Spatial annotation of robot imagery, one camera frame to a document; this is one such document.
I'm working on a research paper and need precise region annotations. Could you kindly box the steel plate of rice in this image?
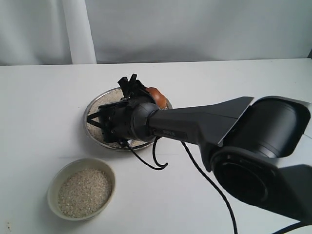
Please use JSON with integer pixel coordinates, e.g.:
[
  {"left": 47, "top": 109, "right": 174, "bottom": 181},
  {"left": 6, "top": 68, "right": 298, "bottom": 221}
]
[{"left": 82, "top": 87, "right": 174, "bottom": 152}]

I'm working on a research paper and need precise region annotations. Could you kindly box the brown wooden cup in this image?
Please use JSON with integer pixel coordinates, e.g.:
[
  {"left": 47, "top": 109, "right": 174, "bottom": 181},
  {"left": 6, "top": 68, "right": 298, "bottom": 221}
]
[{"left": 146, "top": 87, "right": 167, "bottom": 110}]

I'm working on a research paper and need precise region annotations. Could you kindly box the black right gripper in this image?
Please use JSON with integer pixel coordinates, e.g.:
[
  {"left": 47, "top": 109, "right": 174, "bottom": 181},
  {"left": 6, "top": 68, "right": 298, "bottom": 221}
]
[{"left": 87, "top": 74, "right": 155, "bottom": 143}]

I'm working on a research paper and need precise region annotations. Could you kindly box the white backdrop curtain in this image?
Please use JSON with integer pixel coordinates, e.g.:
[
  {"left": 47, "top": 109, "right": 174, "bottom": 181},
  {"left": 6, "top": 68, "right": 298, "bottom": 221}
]
[{"left": 0, "top": 0, "right": 312, "bottom": 65}]

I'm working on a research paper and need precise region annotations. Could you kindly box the white bowl of rice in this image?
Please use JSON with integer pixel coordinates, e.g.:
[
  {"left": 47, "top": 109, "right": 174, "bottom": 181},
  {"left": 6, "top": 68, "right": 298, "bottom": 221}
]
[{"left": 47, "top": 158, "right": 116, "bottom": 221}]

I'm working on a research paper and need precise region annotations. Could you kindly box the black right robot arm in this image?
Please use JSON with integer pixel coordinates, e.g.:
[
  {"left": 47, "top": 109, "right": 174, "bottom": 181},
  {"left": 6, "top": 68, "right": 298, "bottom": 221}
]
[{"left": 86, "top": 75, "right": 312, "bottom": 224}]

